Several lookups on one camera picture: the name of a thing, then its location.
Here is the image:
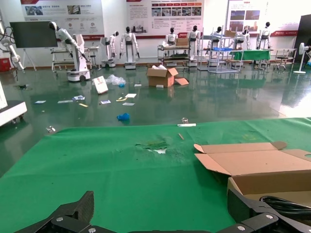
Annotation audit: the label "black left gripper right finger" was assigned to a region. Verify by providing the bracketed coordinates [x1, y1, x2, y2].
[217, 188, 311, 233]

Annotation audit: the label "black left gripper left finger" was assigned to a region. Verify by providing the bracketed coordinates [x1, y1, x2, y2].
[13, 190, 110, 233]

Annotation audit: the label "black power cable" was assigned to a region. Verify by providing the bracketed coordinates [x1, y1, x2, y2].
[259, 196, 311, 212]

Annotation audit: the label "open brown cardboard box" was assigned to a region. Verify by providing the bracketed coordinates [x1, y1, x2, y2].
[193, 141, 311, 226]

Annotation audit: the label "red box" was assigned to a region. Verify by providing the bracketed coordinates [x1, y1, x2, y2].
[0, 58, 12, 73]

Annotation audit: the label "green table cloth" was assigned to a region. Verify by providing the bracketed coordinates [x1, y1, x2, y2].
[0, 117, 311, 233]

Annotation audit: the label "crumpled blue glove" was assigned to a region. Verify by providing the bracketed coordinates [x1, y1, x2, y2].
[116, 112, 131, 122]

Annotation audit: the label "white machine cabinet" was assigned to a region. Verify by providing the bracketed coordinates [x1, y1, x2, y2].
[0, 80, 28, 127]

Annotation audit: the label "white red carton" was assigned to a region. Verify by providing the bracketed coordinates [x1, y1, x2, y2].
[92, 75, 109, 95]

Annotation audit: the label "clear plastic bag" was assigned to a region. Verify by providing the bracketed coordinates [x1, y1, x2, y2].
[104, 74, 127, 86]

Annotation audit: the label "loose cardboard piece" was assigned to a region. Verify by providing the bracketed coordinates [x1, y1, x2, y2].
[173, 77, 190, 86]

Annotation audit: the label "white humanoid robot leaning forward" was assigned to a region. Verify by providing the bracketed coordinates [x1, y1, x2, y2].
[48, 21, 91, 83]

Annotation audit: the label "large open cardboard carton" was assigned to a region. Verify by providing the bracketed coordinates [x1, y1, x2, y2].
[145, 67, 179, 88]

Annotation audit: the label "green covered table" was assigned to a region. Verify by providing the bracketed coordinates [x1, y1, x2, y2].
[229, 50, 272, 70]

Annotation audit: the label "black office stool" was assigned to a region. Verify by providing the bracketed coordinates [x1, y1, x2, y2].
[275, 56, 288, 71]

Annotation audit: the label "metal rack table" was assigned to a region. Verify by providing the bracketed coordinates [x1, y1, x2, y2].
[50, 46, 101, 73]

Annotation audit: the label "grey work table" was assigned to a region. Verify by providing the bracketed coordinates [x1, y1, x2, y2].
[269, 48, 298, 66]

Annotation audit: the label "metal shelf cart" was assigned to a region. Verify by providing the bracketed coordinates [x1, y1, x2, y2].
[157, 45, 190, 68]

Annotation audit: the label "white standing fan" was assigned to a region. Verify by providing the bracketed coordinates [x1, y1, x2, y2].
[293, 42, 311, 75]

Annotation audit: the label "white humanoid robot black head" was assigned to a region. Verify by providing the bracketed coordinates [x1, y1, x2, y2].
[233, 28, 251, 50]
[256, 21, 272, 50]
[165, 27, 178, 47]
[186, 25, 201, 67]
[100, 31, 120, 68]
[119, 26, 141, 70]
[208, 26, 223, 49]

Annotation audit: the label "black display screen on stand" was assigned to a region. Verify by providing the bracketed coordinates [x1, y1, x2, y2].
[9, 21, 58, 71]

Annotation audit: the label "black upright panel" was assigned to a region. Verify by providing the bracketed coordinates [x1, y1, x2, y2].
[293, 14, 311, 57]

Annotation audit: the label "aluminium frame shelf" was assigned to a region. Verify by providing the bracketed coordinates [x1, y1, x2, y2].
[197, 31, 244, 74]

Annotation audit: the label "white wall poster red logos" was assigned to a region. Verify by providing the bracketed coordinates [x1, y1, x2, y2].
[20, 0, 105, 37]

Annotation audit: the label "white wall poster dark photos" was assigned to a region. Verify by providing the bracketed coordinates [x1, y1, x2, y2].
[227, 0, 268, 37]

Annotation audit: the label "white wall poster photo row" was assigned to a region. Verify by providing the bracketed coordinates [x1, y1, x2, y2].
[125, 0, 205, 39]

